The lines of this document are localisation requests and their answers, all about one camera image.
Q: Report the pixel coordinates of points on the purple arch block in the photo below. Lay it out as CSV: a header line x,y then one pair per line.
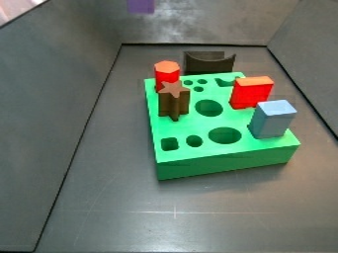
x,y
140,6

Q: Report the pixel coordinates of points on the green shape sorter board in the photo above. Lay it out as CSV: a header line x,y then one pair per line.
x,y
208,140

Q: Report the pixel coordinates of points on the brown star block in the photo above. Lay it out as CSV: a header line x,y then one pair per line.
x,y
174,99

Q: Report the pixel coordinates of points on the red hexagonal prism block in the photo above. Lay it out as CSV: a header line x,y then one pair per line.
x,y
166,73

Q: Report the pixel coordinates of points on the red rectangular block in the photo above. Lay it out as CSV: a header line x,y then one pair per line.
x,y
250,91

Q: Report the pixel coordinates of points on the light blue cube block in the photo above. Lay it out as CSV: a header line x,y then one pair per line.
x,y
271,118

